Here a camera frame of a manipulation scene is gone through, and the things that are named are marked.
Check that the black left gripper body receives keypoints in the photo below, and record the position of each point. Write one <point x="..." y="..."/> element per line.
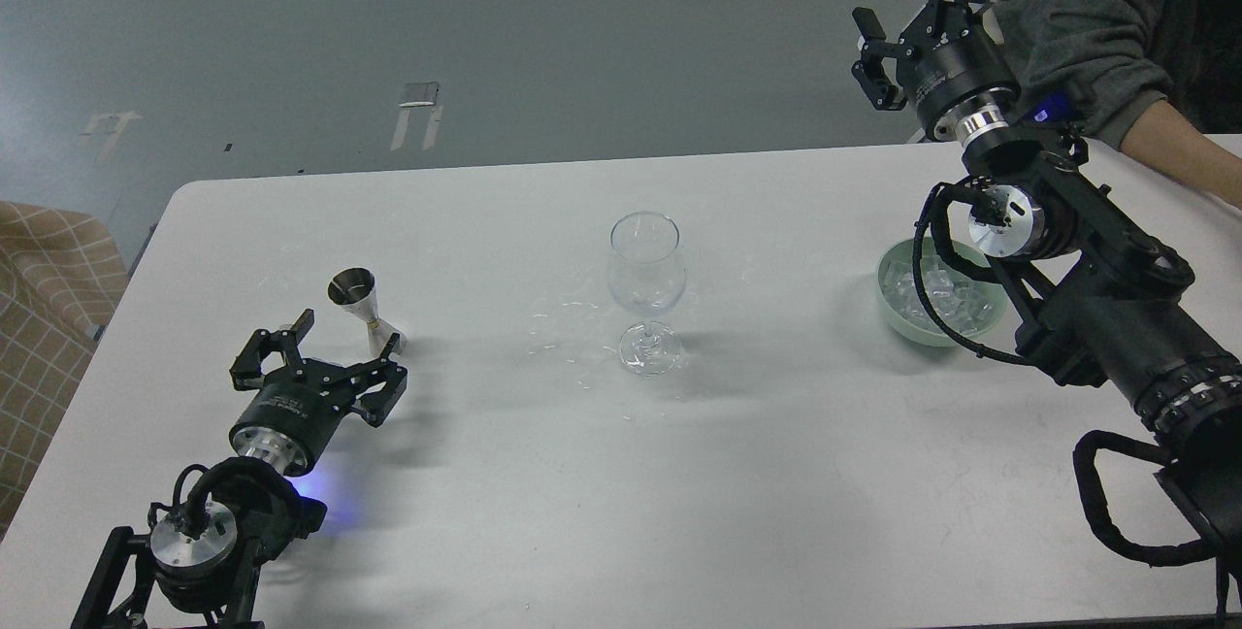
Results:
<point x="293" y="416"/>

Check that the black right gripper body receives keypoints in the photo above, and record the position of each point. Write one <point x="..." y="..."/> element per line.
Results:
<point x="957" y="81"/>

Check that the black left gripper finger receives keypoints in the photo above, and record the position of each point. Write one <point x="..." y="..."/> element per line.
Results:
<point x="246" y="373"/>
<point x="376" y="387"/>

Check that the steel double jigger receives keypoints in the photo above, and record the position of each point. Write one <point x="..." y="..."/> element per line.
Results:
<point x="354" y="290"/>

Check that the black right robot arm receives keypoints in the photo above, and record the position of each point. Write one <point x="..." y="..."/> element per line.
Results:
<point x="1099" y="299"/>

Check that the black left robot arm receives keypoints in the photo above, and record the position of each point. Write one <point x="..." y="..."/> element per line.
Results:
<point x="205" y="550"/>

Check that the clear ice cubes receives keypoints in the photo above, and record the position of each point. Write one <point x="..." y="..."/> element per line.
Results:
<point x="962" y="303"/>

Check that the clear wine glass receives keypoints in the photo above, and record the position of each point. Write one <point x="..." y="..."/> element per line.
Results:
<point x="647" y="275"/>

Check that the person in grey clothes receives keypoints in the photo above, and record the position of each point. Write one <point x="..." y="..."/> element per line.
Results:
<point x="1153" y="79"/>

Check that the checkered beige cloth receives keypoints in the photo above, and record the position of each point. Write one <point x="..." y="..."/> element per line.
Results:
<point x="62" y="279"/>

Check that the green bowl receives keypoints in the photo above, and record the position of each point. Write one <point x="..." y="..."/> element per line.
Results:
<point x="904" y="251"/>

